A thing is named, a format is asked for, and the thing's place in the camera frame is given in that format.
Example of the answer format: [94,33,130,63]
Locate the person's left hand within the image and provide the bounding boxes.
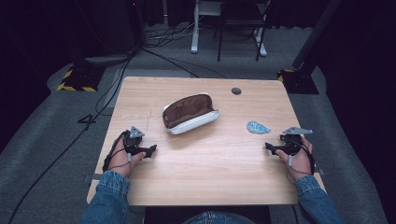
[107,132,148,179]

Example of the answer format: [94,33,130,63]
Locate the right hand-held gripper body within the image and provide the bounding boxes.
[274,126,314,156]

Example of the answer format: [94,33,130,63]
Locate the black floor cable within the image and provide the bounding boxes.
[7,49,138,224]

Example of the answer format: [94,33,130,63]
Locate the bundle of floor cables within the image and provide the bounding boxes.
[143,22,200,49]

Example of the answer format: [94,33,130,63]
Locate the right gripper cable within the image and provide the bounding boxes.
[286,138,316,185]

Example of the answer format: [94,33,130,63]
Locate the white desk frame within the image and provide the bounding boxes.
[191,0,268,58]

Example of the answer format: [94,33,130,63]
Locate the black stand base striped tape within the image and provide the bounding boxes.
[56,63,106,92]
[277,68,319,95]

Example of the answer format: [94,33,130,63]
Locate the black metal chair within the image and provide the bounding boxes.
[212,0,275,63]

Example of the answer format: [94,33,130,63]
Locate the person's denim lap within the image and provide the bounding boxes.
[181,211,256,224]

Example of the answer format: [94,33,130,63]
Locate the white pouch with brown lining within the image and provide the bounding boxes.
[162,92,220,135]

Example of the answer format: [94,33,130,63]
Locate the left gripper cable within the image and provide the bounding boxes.
[102,130,134,173]

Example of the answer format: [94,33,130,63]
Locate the person's right hand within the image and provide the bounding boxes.
[276,136,314,181]

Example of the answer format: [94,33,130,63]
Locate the blue patterned face mask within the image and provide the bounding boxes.
[246,120,272,135]

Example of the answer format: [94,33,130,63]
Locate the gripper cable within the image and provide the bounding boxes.
[286,138,316,185]
[102,130,134,173]

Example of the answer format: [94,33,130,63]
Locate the black slanted stand pole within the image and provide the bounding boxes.
[291,0,344,70]

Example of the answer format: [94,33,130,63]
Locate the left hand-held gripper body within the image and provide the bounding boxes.
[122,125,151,157]

